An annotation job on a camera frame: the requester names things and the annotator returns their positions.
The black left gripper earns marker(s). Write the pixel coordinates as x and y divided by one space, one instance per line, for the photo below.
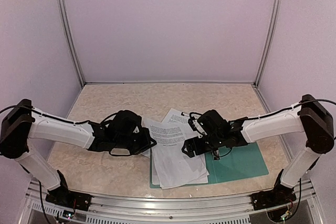
144 132

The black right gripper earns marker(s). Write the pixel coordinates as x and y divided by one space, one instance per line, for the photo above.
188 143

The white printed top sheet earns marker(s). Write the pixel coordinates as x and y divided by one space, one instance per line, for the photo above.
182 169

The green file folder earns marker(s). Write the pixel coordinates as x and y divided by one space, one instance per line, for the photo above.
238 163

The white Chinese agreement sheet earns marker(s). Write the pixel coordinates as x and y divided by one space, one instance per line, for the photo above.
161 167

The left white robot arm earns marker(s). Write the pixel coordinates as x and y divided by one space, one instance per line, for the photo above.
24 122

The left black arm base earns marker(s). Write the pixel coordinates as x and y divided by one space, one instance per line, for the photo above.
62 196

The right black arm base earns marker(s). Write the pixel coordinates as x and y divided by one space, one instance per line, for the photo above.
279 195

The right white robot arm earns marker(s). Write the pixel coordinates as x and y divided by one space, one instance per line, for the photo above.
306 127

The white paper stack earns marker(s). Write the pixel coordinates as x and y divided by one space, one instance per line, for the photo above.
174 118

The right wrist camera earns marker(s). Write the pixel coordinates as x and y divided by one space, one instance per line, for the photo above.
193 116

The aluminium front rail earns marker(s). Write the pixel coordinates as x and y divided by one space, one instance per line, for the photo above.
119 209

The left aluminium corner post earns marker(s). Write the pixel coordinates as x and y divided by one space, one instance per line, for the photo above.
70 42

